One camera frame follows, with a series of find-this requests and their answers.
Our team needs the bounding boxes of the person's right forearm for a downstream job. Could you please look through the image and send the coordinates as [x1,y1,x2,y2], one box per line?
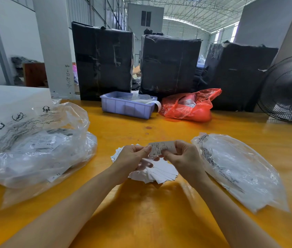
[191,172,282,248]

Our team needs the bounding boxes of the purple plastic tray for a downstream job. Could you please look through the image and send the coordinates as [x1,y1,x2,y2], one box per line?
[100,91,158,120]

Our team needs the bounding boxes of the person's right hand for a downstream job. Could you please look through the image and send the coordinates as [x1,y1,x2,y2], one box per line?
[161,140,208,184]

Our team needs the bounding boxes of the white paper tag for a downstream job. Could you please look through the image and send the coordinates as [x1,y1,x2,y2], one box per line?
[148,141,177,157]

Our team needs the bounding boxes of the pile of clear plastic bags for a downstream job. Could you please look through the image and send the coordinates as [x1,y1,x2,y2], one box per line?
[0,102,98,209]

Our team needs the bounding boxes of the red plastic bag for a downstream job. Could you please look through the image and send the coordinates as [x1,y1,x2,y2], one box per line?
[159,88,222,123]

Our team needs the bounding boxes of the black standing fan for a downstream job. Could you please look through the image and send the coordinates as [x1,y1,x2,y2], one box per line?
[257,52,292,126]

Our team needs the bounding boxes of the wide black wrapped bale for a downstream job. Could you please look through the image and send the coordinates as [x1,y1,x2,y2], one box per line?
[200,41,279,112]

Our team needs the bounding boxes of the pile of white tags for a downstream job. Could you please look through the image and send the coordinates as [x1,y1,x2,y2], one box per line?
[111,144,179,184]

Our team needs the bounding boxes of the tall black wrapped bale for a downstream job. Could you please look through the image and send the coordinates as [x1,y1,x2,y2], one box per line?
[71,22,135,101]

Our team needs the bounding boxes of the person's left hand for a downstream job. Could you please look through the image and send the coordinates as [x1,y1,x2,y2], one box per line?
[109,145,160,185]

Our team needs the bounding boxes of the brown wooden cabinet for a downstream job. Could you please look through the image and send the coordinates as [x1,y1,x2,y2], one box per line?
[23,62,49,88]

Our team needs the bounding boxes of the white label strip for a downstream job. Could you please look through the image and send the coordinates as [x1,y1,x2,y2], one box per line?
[146,100,162,113]

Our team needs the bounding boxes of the white foam box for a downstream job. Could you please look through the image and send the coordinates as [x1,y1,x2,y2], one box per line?
[0,84,53,138]

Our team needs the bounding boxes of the medium black wrapped bale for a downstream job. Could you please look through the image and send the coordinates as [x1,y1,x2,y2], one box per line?
[139,34,202,97]

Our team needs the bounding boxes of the flat clear plastic bags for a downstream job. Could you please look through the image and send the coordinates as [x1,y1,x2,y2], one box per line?
[191,133,290,213]

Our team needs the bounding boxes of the person's left forearm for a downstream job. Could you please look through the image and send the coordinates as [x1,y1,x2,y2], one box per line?
[0,166,128,248]

